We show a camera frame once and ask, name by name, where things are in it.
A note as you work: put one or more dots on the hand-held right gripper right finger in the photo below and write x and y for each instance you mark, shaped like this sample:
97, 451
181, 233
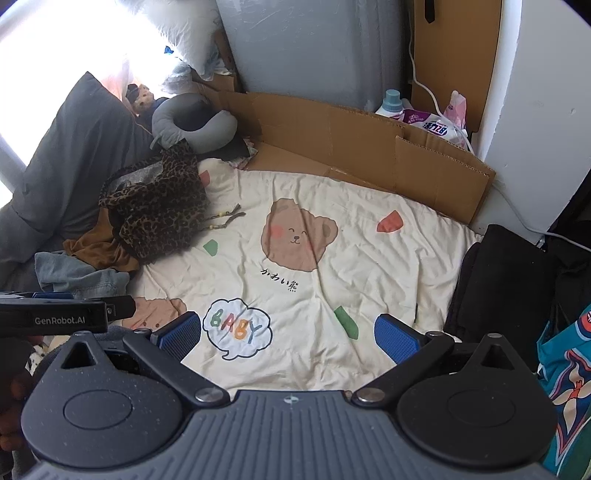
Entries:
396, 338

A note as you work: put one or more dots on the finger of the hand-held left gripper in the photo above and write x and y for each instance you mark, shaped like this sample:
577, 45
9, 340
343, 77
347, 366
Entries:
120, 308
53, 295

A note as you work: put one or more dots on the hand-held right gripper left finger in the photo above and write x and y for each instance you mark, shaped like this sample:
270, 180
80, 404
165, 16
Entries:
178, 333

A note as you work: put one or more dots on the leopard print pants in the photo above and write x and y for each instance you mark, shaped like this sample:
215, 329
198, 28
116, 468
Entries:
161, 207

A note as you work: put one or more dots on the folded black clothes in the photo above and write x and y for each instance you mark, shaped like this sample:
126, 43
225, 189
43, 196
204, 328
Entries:
498, 286

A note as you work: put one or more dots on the light blue denim jeans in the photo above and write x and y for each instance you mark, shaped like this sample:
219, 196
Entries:
74, 274

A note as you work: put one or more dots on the brown cloth garment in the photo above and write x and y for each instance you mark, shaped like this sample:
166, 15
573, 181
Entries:
92, 249

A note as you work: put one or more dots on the cream bear print blanket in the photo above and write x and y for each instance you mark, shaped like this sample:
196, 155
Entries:
323, 300

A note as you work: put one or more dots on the dark grey pillow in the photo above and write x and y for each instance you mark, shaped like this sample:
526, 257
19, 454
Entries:
69, 161

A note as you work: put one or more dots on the teal printed bag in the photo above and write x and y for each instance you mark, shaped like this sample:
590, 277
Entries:
568, 369

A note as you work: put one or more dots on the grey neck pillow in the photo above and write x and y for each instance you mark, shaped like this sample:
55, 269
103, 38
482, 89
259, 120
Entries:
184, 120

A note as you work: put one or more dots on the black bag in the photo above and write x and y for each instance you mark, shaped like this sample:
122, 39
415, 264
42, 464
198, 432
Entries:
572, 240

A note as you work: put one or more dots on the flat cardboard sheet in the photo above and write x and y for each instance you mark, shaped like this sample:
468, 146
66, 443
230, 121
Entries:
346, 138

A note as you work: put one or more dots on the brown plush toy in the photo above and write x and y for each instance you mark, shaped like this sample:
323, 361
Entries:
143, 98

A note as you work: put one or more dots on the white purple refill pouch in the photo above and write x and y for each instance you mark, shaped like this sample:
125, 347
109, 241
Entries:
434, 127

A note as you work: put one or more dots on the white detergent bottle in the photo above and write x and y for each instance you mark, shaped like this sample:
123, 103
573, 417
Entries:
390, 104

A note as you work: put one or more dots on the pink plastic bag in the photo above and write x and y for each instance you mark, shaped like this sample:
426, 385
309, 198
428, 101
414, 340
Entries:
457, 108

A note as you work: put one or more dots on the pink white plastic packets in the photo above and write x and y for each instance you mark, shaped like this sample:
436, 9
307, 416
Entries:
422, 85

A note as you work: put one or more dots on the white pillow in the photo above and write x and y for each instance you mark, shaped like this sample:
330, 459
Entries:
184, 32

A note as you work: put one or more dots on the upright cardboard box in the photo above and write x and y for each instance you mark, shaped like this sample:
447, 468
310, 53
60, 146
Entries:
461, 60

